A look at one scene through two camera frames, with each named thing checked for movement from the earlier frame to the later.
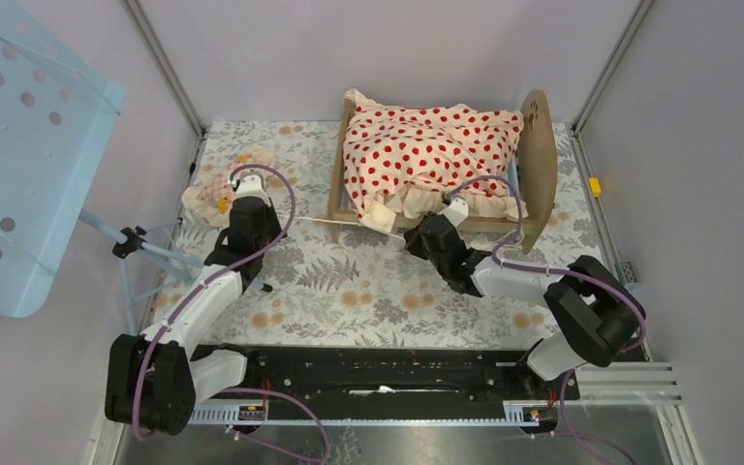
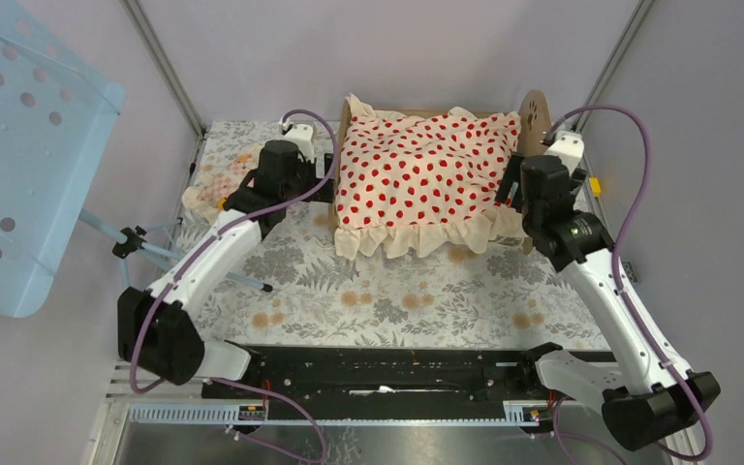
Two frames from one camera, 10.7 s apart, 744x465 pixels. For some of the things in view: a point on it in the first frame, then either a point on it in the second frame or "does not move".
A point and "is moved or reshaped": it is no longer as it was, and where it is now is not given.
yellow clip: (596, 186) does not move
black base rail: (344, 375) does not move
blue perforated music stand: (37, 114) does not move
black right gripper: (414, 243) to (511, 174)
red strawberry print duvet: (402, 161) is moved or reshaped
